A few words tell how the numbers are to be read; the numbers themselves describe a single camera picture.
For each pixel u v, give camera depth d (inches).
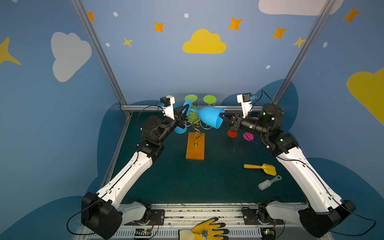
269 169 34.8
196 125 33.9
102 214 14.9
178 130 34.4
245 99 21.3
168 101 21.3
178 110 23.7
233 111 23.0
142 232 28.8
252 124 21.2
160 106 21.5
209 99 32.5
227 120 24.2
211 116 22.3
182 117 22.5
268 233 28.9
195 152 38.3
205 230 27.1
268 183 33.5
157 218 29.0
